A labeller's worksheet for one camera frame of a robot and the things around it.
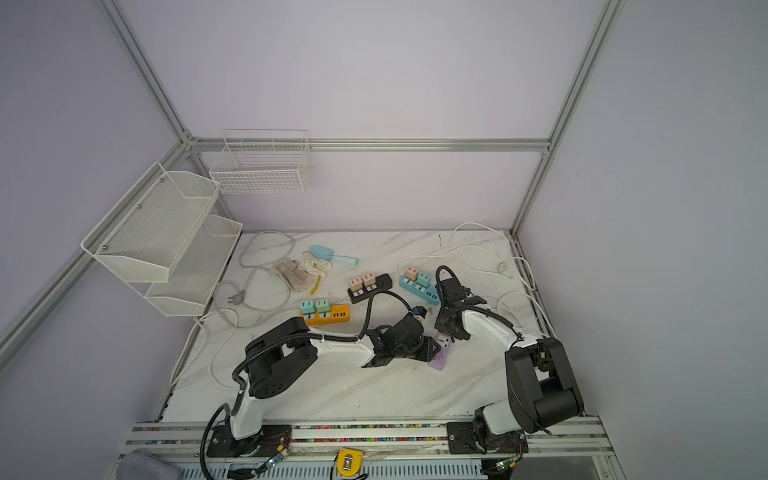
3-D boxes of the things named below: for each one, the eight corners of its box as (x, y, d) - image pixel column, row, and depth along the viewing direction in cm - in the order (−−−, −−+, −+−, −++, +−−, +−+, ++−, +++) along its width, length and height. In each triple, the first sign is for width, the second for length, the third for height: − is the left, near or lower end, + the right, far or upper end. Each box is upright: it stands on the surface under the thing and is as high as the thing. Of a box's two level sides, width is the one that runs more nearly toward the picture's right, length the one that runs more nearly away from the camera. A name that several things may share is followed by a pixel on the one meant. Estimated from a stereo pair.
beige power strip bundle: (270, 275, 109) (268, 271, 107) (298, 249, 117) (297, 244, 115) (307, 296, 103) (305, 292, 101) (334, 267, 112) (332, 263, 110)
